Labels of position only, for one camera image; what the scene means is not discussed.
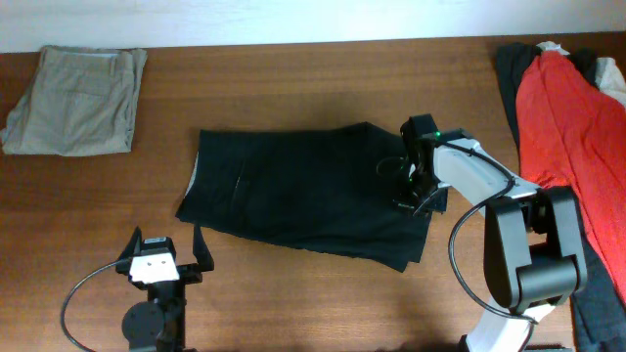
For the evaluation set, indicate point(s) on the folded khaki shorts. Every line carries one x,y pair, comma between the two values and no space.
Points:
80,102

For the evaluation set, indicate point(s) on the red garment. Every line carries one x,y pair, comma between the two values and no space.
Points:
572,134

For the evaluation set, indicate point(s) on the dark navy shorts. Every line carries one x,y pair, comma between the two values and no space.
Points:
343,191

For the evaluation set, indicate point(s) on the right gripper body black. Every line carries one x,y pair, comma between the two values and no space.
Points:
422,190

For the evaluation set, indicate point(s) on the white garment in pile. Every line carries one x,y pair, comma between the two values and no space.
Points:
601,72

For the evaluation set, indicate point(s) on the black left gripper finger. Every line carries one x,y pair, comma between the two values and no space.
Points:
132,248
201,252

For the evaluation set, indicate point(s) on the black garment in pile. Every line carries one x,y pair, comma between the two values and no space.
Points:
598,312

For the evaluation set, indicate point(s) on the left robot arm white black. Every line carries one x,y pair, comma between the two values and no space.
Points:
159,323

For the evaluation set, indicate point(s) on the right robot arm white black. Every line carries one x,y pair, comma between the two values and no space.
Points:
533,258

